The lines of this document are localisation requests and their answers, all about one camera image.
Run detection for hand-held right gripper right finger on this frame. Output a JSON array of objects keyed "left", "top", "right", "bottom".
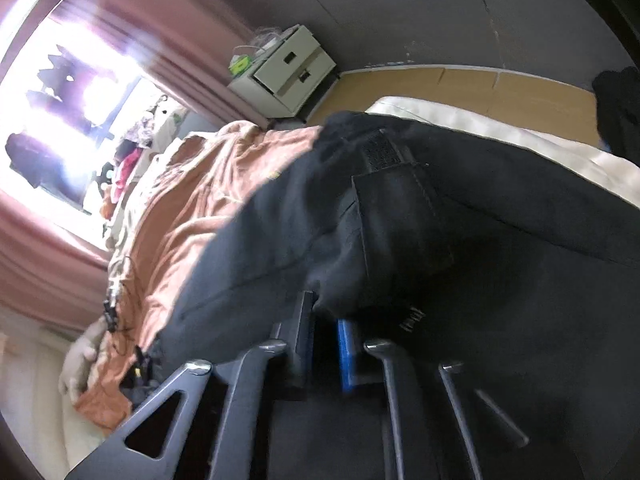
[{"left": 336, "top": 317, "right": 531, "bottom": 480}]

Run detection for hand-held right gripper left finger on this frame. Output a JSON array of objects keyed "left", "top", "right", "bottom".
[{"left": 65, "top": 290, "right": 317, "bottom": 480}]

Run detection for black pants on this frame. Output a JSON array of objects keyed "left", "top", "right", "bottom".
[{"left": 157, "top": 110, "right": 640, "bottom": 480}]

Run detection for brown blanket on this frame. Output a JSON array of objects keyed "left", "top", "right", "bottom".
[{"left": 75, "top": 122, "right": 326, "bottom": 436}]

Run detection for beige plush toy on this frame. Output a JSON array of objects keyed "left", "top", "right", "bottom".
[{"left": 58, "top": 320, "right": 109, "bottom": 402}]

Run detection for white nightstand with drawers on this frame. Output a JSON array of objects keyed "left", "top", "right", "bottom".
[{"left": 227, "top": 25, "right": 337, "bottom": 120}]

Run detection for pink curtain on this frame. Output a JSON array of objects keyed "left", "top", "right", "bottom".
[{"left": 0, "top": 0, "right": 271, "bottom": 341}]

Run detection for dark hanging garment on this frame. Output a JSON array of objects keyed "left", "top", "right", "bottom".
[
  {"left": 5, "top": 132, "right": 63, "bottom": 188},
  {"left": 39, "top": 45, "right": 119, "bottom": 93}
]

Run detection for black cables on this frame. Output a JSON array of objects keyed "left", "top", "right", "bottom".
[{"left": 101, "top": 255, "right": 157, "bottom": 387}]

